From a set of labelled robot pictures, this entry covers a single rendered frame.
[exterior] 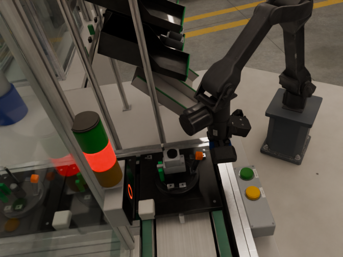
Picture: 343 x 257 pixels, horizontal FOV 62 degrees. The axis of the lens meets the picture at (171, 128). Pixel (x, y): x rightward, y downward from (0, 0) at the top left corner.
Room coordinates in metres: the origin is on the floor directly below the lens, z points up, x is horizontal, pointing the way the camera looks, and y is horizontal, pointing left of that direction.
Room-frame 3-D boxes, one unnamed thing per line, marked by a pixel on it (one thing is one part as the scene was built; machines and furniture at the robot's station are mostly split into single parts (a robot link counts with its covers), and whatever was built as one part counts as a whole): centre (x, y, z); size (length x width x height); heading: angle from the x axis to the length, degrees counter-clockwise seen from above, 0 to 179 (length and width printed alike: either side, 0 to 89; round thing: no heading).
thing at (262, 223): (0.45, -0.20, 0.93); 0.21 x 0.07 x 0.06; 177
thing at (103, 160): (0.36, 0.14, 1.33); 0.05 x 0.05 x 0.05
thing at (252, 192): (0.45, -0.20, 0.96); 0.04 x 0.04 x 0.02
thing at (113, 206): (0.36, 0.14, 1.29); 0.12 x 0.05 x 0.25; 177
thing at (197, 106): (0.52, -0.09, 1.27); 0.12 x 0.08 x 0.11; 117
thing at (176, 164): (0.54, 0.02, 1.06); 0.08 x 0.04 x 0.07; 87
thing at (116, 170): (0.36, 0.14, 1.28); 0.05 x 0.05 x 0.05
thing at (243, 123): (0.54, -0.17, 1.17); 0.07 x 0.07 x 0.06; 87
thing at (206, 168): (0.54, 0.01, 0.96); 0.24 x 0.24 x 0.02; 87
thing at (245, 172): (0.52, -0.20, 0.96); 0.04 x 0.04 x 0.02
